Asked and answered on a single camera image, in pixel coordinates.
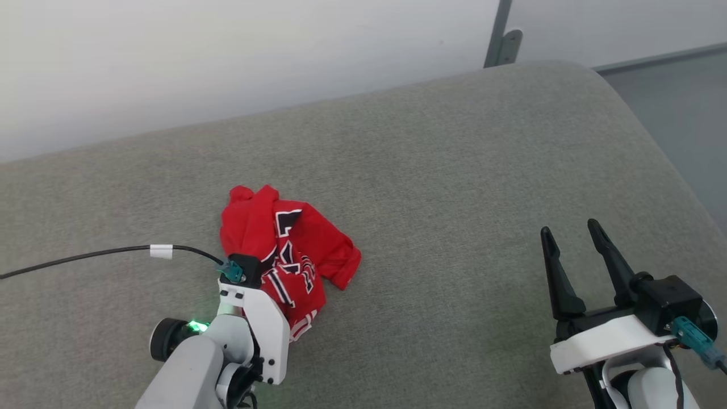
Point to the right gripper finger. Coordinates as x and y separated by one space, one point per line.
559 278
613 264

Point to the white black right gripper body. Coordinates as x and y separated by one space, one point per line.
602 341

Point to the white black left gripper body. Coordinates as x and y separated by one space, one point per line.
267 329

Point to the red printed garment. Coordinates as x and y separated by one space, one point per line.
255 227

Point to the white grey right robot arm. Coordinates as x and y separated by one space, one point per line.
653 392

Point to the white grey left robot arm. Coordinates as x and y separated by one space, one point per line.
187 369

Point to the grey fabric sofa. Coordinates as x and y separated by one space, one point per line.
426 199

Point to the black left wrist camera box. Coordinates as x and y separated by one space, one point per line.
249 267

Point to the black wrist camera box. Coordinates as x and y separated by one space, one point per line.
249 267
667 301

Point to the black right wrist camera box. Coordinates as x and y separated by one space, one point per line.
667 301

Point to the grey wall baseboard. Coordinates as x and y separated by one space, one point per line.
664 57

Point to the grey metal post with bracket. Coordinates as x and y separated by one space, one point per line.
495 40

